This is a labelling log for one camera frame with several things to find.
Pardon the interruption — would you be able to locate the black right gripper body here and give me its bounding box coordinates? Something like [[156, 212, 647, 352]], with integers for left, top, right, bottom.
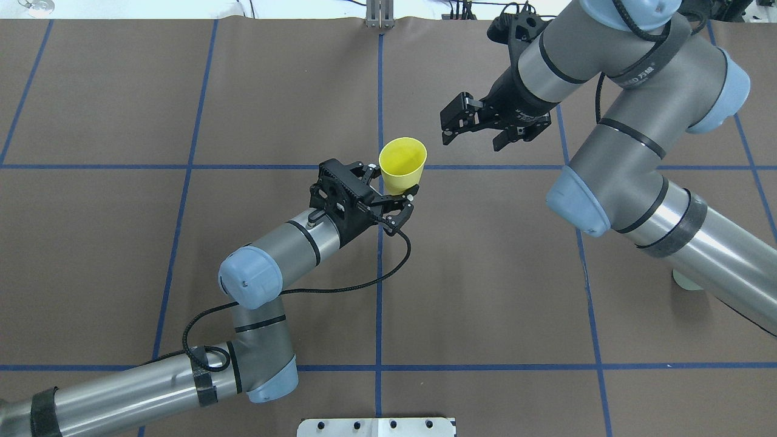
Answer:
[[480, 12, 555, 132]]

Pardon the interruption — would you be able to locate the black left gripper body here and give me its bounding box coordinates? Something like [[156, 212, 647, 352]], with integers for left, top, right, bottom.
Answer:
[[309, 160, 379, 246]]

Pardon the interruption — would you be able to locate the yellow cup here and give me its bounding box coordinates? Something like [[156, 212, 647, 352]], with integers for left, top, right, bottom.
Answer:
[[378, 137, 427, 195]]

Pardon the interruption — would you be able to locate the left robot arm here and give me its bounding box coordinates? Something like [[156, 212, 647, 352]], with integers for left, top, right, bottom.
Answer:
[[2, 160, 424, 436]]

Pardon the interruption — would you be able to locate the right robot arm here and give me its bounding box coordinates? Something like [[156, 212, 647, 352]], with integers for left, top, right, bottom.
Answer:
[[439, 1, 775, 334]]

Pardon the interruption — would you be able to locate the clear tape roll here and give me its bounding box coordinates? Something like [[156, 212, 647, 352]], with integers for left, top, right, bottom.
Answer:
[[17, 0, 56, 19]]

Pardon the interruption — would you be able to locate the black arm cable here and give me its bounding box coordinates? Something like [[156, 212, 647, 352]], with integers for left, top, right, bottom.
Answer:
[[140, 225, 412, 372]]

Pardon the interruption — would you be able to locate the aluminium frame post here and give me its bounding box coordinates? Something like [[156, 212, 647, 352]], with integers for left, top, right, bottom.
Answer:
[[363, 0, 396, 30]]

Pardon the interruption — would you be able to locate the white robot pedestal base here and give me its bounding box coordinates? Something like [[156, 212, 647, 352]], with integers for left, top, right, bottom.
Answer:
[[296, 417, 458, 436]]

